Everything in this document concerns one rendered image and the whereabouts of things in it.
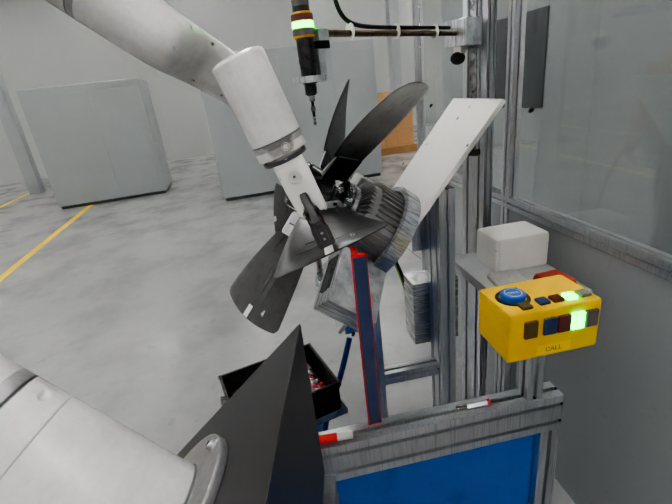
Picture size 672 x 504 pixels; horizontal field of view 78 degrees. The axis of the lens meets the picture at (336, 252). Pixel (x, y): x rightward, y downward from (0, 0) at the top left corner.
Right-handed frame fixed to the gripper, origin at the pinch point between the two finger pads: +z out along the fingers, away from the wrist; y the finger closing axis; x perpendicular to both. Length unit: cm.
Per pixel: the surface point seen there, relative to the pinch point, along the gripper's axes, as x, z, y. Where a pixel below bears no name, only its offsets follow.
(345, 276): -0.4, 16.8, 14.6
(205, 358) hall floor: 98, 95, 151
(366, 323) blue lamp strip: -0.2, 11.9, -13.1
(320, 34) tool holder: -17.0, -30.4, 23.1
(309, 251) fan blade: 3.5, 2.0, 1.0
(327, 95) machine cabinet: -94, 19, 586
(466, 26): -61, -18, 53
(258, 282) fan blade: 19.9, 13.8, 26.7
